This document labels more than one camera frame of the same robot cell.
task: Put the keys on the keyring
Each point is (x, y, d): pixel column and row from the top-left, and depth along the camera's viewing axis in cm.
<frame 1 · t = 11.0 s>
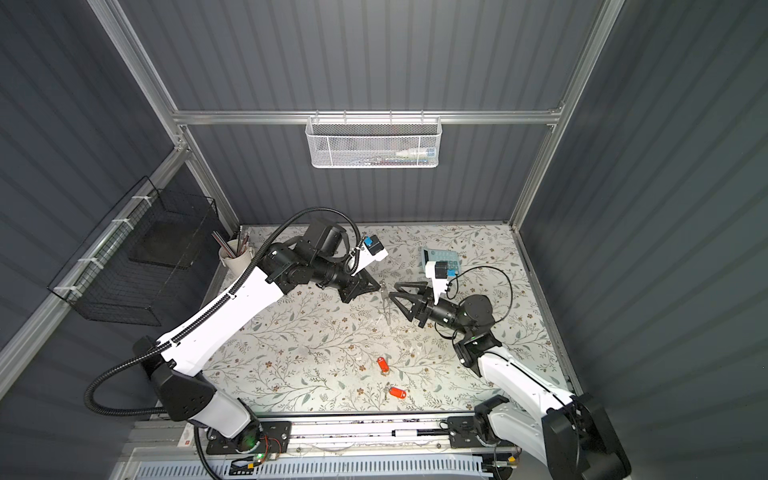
left hand: (377, 285, 70), fingers closed
right hand: (396, 297, 68), fingers open
white pencil cup: (236, 255, 104), point 8 cm above the table
light blue calculator: (453, 258, 112), on the table
red key upper: (383, 364, 87), on the table
red key lower: (397, 392, 82), on the table

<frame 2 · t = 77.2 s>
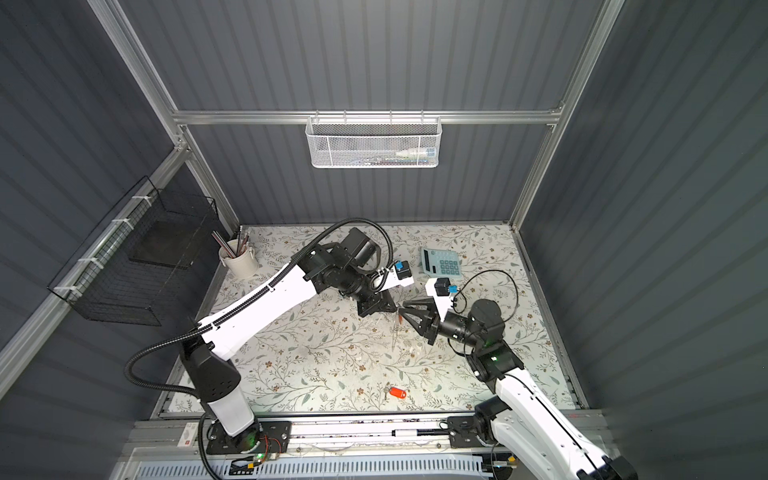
left hand: (393, 304, 72), fingers closed
right hand: (406, 311, 69), fingers open
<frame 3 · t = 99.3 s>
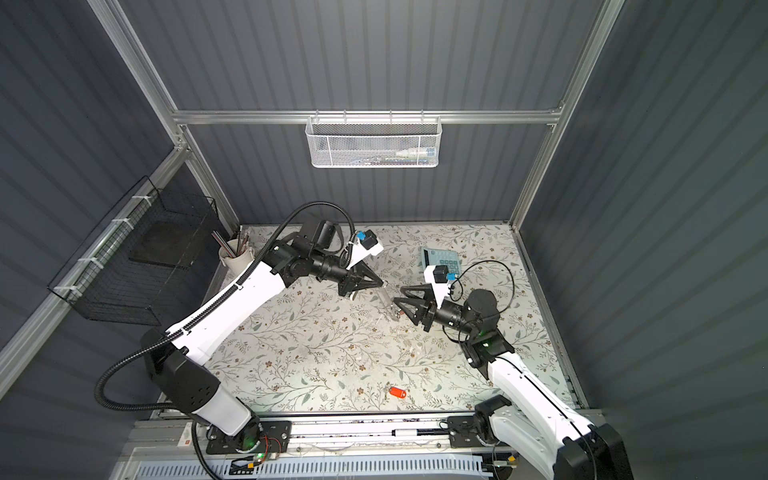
left hand: (380, 282, 71), fingers closed
right hand: (402, 300, 69), fingers open
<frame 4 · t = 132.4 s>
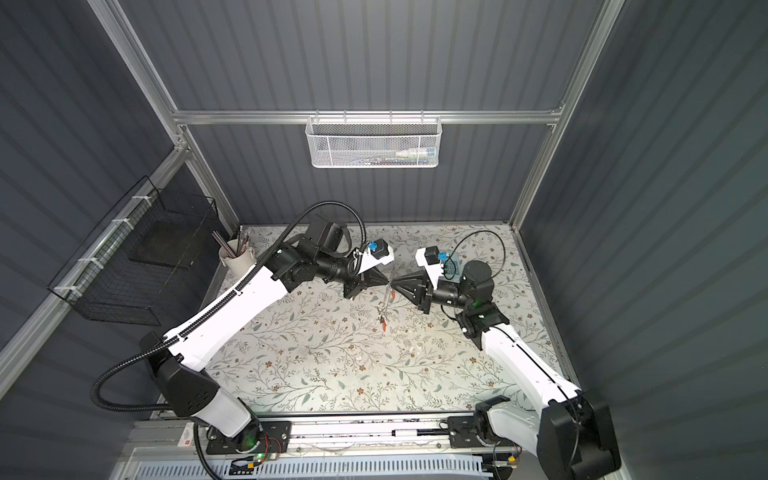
left hand: (385, 277, 70), fingers closed
right hand: (397, 287, 70), fingers closed
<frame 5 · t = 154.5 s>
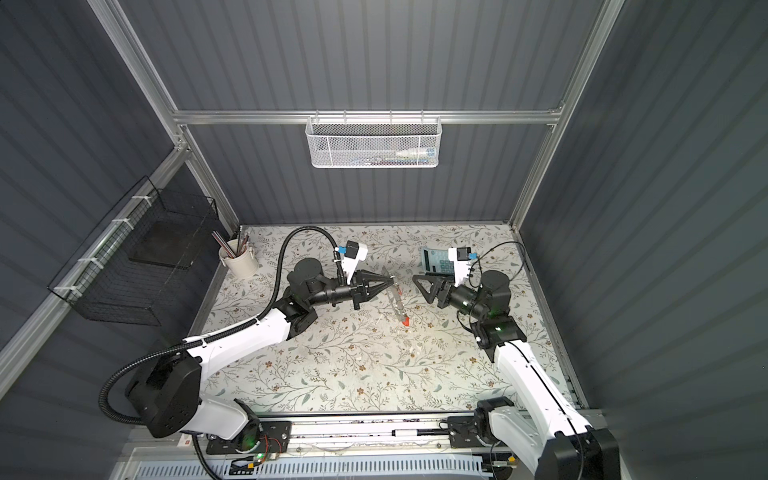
left hand: (393, 282, 70), fingers closed
right hand: (423, 281, 73), fingers open
